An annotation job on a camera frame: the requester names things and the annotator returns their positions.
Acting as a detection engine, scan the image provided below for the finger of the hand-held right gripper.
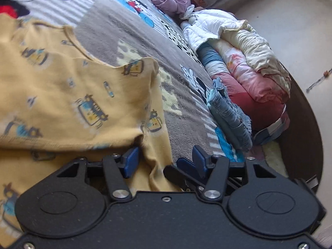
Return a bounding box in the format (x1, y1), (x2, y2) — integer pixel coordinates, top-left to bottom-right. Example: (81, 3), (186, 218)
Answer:
(163, 158), (206, 190)

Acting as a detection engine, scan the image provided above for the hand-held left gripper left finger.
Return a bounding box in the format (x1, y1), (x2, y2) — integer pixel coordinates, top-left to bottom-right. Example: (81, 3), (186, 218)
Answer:
(56, 146), (140, 202)

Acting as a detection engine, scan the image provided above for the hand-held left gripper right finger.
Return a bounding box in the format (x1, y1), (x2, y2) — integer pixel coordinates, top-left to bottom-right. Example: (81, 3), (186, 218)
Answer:
(192, 145), (289, 202)

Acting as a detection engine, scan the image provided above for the yellow printed shirt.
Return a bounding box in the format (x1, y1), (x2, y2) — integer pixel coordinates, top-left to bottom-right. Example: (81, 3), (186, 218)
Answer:
(0, 14), (182, 247)

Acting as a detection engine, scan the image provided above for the blue denim garment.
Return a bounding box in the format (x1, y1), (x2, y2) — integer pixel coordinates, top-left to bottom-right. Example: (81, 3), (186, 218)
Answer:
(206, 79), (253, 151)

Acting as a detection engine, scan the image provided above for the red pillow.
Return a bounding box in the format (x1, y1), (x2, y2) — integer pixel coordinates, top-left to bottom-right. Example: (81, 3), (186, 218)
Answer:
(211, 73), (290, 136)

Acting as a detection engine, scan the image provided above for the blue and white fabric item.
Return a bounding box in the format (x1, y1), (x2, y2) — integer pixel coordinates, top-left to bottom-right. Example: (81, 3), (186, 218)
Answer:
(253, 119), (289, 146)

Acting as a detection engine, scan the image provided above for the pink floral quilt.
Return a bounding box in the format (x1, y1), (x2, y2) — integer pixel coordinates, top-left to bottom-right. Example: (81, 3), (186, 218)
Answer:
(215, 41), (289, 107)

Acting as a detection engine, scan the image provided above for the blue pillow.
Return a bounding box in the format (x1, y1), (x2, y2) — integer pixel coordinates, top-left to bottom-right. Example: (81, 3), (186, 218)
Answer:
(198, 43), (226, 76)

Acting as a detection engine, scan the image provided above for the white quilt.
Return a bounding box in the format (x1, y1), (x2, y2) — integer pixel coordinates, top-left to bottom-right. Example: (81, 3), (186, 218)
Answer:
(181, 9), (256, 55)

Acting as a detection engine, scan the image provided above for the grey cartoon printed blanket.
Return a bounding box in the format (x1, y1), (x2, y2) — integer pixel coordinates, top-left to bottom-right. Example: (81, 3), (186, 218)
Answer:
(0, 0), (249, 166)

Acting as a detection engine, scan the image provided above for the dark bed frame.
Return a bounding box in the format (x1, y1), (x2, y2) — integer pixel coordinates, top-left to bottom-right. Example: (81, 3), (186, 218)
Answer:
(281, 70), (325, 187)

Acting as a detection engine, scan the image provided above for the hanging bead string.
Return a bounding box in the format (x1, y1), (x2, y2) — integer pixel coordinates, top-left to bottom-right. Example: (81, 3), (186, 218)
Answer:
(306, 69), (332, 93)

